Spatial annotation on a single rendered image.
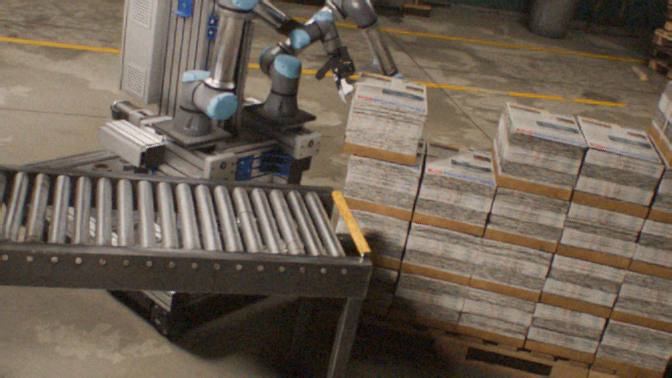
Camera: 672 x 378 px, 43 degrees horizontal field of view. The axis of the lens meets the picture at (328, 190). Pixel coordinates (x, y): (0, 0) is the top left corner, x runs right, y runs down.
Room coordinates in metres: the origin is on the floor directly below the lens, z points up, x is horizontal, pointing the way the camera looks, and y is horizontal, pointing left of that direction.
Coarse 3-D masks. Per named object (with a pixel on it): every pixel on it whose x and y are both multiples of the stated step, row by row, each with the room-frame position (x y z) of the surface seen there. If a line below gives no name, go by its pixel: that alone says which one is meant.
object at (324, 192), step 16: (32, 176) 2.49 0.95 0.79; (80, 176) 2.54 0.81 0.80; (96, 176) 2.55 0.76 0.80; (112, 176) 2.58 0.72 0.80; (128, 176) 2.60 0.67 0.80; (144, 176) 2.62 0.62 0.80; (160, 176) 2.65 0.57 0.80; (32, 192) 2.49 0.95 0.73; (96, 192) 2.55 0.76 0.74; (112, 192) 2.57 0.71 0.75; (192, 192) 2.65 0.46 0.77; (288, 192) 2.75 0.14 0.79; (304, 192) 2.76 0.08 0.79; (320, 192) 2.78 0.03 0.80; (112, 208) 2.57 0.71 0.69; (176, 208) 2.63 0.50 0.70; (288, 208) 2.75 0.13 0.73
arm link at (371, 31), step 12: (348, 0) 3.63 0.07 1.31; (360, 0) 3.62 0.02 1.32; (348, 12) 3.63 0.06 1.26; (360, 12) 3.60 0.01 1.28; (372, 12) 3.62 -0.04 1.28; (360, 24) 3.61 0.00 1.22; (372, 24) 3.61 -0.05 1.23; (372, 36) 3.64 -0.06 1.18; (372, 48) 3.66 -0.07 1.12; (384, 48) 3.67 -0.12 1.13; (384, 60) 3.68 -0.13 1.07; (384, 72) 3.70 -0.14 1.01; (396, 72) 3.72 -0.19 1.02
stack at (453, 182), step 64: (384, 192) 3.11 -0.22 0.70; (448, 192) 3.10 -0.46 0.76; (512, 192) 3.08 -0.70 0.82; (384, 256) 3.11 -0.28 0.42; (448, 256) 3.09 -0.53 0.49; (512, 256) 3.07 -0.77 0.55; (320, 320) 3.12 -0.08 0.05; (384, 320) 3.12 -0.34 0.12; (448, 320) 3.09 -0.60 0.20; (512, 320) 3.07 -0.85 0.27; (576, 320) 3.06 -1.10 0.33
